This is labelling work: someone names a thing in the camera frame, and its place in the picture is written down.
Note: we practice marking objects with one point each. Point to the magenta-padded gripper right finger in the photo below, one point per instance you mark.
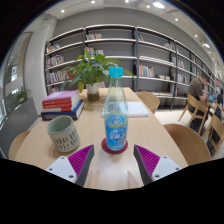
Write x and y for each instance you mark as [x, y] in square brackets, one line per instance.
[163, 168]

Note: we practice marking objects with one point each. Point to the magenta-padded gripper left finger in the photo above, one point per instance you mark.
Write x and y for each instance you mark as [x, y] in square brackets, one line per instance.
[63, 168]

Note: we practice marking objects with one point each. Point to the clear bottle with blue cap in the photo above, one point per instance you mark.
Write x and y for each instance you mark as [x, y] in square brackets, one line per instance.
[116, 130]

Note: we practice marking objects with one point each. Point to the patterned ceramic mug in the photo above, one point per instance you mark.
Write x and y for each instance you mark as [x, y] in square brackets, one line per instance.
[65, 138]

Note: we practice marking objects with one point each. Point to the red book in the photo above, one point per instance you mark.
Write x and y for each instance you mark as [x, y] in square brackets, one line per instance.
[60, 108]
[60, 103]

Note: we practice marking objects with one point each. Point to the open white booklet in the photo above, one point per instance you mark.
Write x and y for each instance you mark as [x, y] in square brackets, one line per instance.
[138, 109]

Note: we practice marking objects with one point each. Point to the slatted wooden chairs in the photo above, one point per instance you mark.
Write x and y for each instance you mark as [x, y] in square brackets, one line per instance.
[200, 110]

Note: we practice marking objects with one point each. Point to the pink book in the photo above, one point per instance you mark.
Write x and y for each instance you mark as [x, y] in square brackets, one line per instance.
[60, 96]

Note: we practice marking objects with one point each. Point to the small green window plant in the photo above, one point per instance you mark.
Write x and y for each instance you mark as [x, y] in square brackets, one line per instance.
[21, 95]

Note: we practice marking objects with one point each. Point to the person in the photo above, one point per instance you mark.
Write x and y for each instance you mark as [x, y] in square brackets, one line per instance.
[220, 99]
[196, 90]

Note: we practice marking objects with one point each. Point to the laptop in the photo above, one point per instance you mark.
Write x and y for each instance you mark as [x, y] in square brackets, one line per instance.
[211, 97]

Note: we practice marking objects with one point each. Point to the green potted plant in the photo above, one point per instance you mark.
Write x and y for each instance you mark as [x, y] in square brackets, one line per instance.
[91, 70]

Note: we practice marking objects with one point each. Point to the round ceiling lights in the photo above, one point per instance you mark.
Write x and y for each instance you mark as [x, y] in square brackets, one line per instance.
[158, 5]

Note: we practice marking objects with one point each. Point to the grey wall shelf unit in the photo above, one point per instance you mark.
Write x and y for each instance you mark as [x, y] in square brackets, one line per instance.
[150, 50]

